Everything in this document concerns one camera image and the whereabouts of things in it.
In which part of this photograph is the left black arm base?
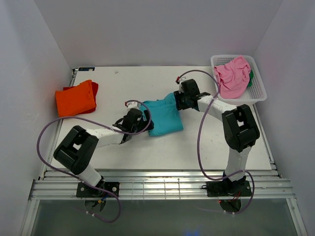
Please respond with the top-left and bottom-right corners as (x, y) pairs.
(76, 181), (120, 198)

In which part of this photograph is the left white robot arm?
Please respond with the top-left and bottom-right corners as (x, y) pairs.
(53, 108), (154, 197)

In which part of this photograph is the pink t shirt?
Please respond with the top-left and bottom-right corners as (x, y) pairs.
(214, 56), (251, 99)

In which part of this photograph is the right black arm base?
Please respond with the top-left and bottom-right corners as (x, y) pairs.
(201, 181), (252, 197)

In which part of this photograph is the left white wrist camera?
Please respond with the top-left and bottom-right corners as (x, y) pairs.
(125, 101), (140, 110)

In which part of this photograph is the blue table label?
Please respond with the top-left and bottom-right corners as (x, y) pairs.
(78, 67), (95, 71)

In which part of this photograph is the white plastic basket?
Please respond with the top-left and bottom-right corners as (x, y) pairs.
(211, 55), (267, 106)

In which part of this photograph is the folded orange t shirt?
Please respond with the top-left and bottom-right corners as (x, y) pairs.
(55, 79), (97, 118)

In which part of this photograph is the aluminium front rail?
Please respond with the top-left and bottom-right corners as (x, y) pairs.
(29, 169), (295, 200)

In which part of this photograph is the folded red t shirt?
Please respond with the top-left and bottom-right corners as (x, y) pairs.
(63, 82), (99, 115)

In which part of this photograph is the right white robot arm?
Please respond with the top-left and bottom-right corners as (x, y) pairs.
(174, 79), (260, 195)

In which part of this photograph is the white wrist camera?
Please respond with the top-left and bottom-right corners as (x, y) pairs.
(125, 101), (140, 110)
(175, 76), (187, 93)

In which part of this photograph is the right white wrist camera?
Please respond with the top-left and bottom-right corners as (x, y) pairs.
(175, 76), (187, 93)

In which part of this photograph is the green t shirt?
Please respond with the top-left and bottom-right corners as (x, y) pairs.
(247, 71), (254, 88)

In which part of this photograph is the turquoise t shirt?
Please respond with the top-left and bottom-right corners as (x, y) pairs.
(143, 93), (184, 137)

